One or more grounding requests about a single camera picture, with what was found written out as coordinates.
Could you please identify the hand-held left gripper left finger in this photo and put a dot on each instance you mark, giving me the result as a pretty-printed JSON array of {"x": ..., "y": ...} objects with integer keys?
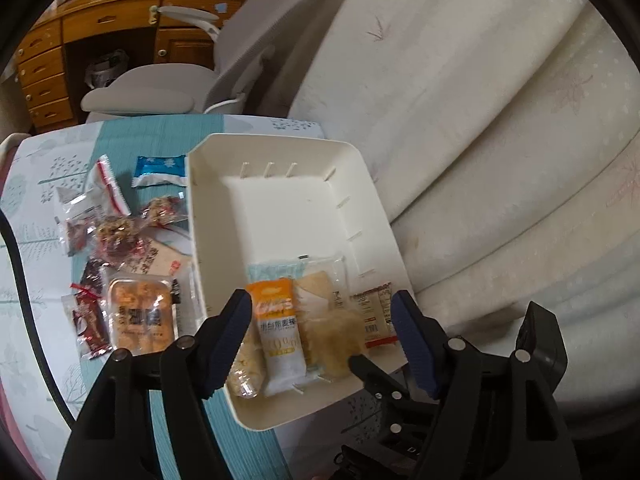
[{"x": 227, "y": 347}]

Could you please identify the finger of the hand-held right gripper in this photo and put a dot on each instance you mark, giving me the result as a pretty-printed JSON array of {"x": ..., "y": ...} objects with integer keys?
[
  {"x": 547, "y": 350},
  {"x": 385, "y": 405}
]

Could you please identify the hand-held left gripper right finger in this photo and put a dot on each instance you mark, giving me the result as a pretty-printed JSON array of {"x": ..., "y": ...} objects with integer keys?
[{"x": 415, "y": 345}]

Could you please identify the brown paper cracker packet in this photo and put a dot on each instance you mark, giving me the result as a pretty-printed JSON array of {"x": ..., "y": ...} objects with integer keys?
[{"x": 160, "y": 260}]

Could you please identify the white plastic tray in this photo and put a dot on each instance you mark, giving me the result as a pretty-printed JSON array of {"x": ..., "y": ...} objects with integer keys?
[{"x": 280, "y": 210}]

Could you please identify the clear packet of pale puffs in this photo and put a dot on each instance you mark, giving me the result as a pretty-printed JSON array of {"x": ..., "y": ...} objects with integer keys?
[{"x": 247, "y": 375}]

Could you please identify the orange and white bar packet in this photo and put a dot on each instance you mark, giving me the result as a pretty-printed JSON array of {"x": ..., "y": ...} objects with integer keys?
[{"x": 277, "y": 340}]

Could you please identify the brown label snack packet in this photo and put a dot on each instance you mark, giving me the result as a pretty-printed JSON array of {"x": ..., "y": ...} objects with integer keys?
[{"x": 372, "y": 315}]

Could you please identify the clear packet of fluffy snack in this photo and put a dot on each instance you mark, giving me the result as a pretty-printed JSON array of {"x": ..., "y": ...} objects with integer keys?
[{"x": 335, "y": 345}]

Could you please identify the pale blue snack packet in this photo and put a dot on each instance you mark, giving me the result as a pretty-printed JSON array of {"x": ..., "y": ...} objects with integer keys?
[{"x": 270, "y": 272}]

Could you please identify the orange pastry tray packet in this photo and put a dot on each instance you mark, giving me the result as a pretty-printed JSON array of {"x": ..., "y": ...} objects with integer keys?
[{"x": 140, "y": 315}]

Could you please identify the clear packet of pale crackers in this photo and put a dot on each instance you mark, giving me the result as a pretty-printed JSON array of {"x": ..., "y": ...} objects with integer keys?
[{"x": 317, "y": 290}]

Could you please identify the dark red snack packet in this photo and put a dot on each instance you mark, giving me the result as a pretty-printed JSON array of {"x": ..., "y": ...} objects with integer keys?
[
  {"x": 92, "y": 325},
  {"x": 92, "y": 275}
]

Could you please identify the small nut cluster packet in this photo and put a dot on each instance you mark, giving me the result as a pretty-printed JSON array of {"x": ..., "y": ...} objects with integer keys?
[{"x": 162, "y": 210}]

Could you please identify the large nut cluster packet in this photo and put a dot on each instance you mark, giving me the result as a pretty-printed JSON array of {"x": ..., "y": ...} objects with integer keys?
[{"x": 117, "y": 235}]

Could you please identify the blue snowflake snack packet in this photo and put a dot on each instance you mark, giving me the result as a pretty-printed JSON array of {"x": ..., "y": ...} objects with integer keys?
[{"x": 160, "y": 170}]

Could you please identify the clear packet of dark snack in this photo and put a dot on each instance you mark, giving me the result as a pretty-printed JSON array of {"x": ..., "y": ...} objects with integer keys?
[{"x": 80, "y": 225}]

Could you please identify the red and white striped packet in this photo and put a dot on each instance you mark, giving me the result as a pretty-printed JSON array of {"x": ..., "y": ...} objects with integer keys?
[{"x": 111, "y": 185}]

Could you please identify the white quilted mattress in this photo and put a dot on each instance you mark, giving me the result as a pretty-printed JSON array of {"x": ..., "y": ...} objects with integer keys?
[{"x": 475, "y": 110}]

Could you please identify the teal leaf printed tablecloth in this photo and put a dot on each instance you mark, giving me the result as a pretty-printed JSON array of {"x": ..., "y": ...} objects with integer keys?
[{"x": 45, "y": 170}]

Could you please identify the black bag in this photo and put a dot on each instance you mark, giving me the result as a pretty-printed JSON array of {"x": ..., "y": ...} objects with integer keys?
[{"x": 105, "y": 67}]

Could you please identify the grey office chair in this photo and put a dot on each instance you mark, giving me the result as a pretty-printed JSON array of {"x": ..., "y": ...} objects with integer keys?
[{"x": 260, "y": 35}]

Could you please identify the wooden desk with drawers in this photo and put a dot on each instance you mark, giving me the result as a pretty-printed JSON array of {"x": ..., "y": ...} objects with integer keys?
[{"x": 45, "y": 65}]

